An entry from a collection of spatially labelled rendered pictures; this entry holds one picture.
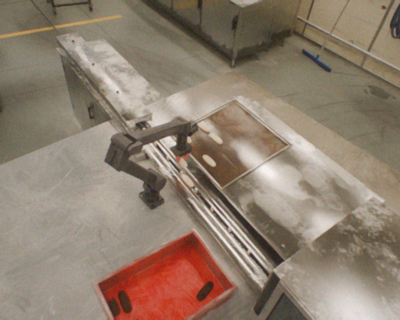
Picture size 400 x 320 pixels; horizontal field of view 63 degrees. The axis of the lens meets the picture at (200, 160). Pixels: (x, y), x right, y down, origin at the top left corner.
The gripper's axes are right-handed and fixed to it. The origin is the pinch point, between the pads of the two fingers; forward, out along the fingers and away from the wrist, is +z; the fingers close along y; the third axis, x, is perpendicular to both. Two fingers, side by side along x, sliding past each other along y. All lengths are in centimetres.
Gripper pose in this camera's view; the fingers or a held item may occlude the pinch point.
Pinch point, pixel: (180, 159)
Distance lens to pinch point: 173.2
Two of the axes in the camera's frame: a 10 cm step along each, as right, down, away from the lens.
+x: 5.8, 6.2, -5.3
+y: -8.1, 3.8, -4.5
